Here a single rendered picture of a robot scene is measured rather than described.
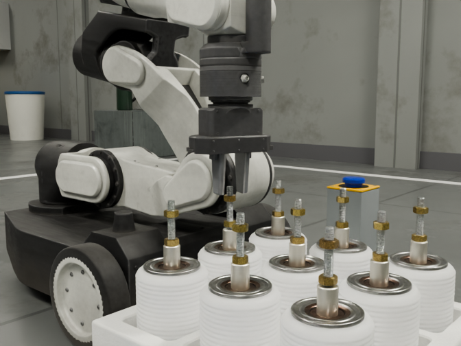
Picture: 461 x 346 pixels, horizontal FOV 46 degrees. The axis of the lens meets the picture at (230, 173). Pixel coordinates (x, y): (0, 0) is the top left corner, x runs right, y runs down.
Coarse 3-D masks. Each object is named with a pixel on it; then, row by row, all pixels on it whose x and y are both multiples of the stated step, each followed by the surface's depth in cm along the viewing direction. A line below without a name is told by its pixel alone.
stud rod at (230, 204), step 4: (228, 188) 78; (232, 188) 78; (228, 192) 78; (232, 192) 78; (228, 204) 78; (232, 204) 79; (228, 208) 78; (232, 208) 79; (228, 212) 79; (232, 212) 79; (228, 216) 79; (232, 216) 79; (228, 220) 79; (232, 220) 79; (228, 228) 79
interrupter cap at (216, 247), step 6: (222, 240) 83; (204, 246) 80; (210, 246) 80; (216, 246) 80; (222, 246) 81; (246, 246) 80; (252, 246) 79; (210, 252) 77; (216, 252) 77; (222, 252) 76; (228, 252) 77; (234, 252) 77; (246, 252) 77
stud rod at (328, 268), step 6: (324, 228) 54; (330, 228) 54; (324, 234) 54; (330, 234) 54; (324, 252) 55; (330, 252) 54; (324, 258) 55; (330, 258) 54; (324, 264) 55; (330, 264) 55; (324, 270) 55; (330, 270) 55; (324, 276) 55; (330, 276) 55
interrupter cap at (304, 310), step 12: (300, 300) 58; (312, 300) 58; (300, 312) 55; (312, 312) 56; (348, 312) 55; (360, 312) 55; (312, 324) 52; (324, 324) 52; (336, 324) 52; (348, 324) 52
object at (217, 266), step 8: (256, 248) 80; (200, 256) 78; (208, 256) 77; (216, 256) 76; (224, 256) 76; (232, 256) 76; (248, 256) 76; (256, 256) 77; (208, 264) 76; (216, 264) 76; (224, 264) 75; (256, 264) 77; (216, 272) 76; (224, 272) 75; (256, 272) 77
